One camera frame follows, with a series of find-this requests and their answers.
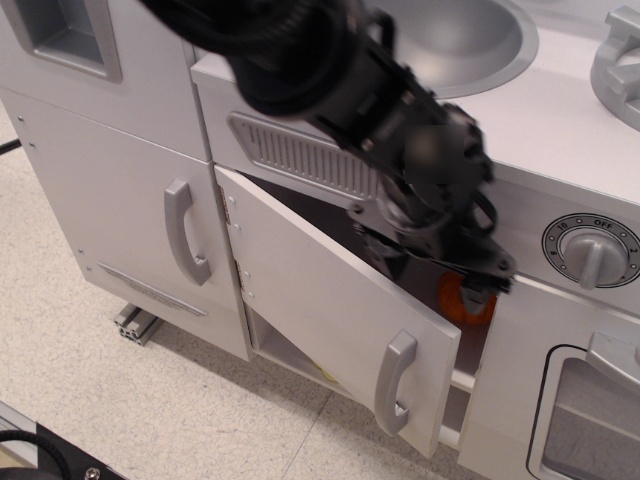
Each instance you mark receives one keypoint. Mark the silver fridge emblem badge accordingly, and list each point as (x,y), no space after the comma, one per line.
(152,292)

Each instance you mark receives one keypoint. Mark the white cabinet door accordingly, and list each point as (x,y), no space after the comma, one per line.
(335,308)

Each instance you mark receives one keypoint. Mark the silver oven door handle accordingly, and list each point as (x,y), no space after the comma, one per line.
(616,359)

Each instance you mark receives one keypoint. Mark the orange toy pumpkin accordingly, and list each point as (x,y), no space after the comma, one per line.
(451,305)

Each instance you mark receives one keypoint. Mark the white toy kitchen body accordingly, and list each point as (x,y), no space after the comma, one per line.
(182,408)

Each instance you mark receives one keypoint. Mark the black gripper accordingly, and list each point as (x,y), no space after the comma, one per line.
(487,267)

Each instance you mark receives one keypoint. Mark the yellow plastic plate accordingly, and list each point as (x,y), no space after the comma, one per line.
(327,376)

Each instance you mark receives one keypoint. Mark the silver ice dispenser recess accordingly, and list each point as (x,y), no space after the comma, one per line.
(75,34)

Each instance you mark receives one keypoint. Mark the silver toy sink bowl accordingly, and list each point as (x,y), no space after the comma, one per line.
(459,48)

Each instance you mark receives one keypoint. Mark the white oven door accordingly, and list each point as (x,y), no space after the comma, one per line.
(538,410)

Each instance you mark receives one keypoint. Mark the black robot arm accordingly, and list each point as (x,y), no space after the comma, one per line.
(332,65)

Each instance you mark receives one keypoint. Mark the silver fridge door handle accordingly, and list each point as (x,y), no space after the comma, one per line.
(177,202)

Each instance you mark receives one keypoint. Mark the grey timer knob dial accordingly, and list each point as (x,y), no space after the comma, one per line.
(592,250)

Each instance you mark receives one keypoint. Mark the silver vent grille panel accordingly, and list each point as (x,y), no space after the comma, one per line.
(301,162)

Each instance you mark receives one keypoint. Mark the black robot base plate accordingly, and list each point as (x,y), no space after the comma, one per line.
(43,454)

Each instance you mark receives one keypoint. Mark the silver cabinet door handle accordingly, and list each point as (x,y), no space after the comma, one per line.
(400,353)

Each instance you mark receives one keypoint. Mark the white fridge door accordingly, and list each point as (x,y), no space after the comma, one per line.
(106,189)

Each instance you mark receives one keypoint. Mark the aluminium extrusion rail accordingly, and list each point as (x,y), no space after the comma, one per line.
(136,324)

